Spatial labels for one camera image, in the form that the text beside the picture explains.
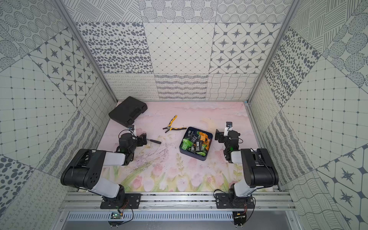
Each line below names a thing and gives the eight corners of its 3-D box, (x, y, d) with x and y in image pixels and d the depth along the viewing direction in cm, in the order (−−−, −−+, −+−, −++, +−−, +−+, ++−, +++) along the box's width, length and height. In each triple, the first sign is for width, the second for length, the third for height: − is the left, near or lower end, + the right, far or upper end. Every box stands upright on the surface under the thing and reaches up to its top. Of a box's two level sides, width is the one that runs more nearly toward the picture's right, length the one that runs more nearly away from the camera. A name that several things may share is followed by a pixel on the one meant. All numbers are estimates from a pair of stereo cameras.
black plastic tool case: (110, 118, 111) (106, 114, 107) (131, 100, 124) (128, 95, 120) (128, 128, 105) (125, 124, 101) (148, 107, 119) (146, 103, 114)
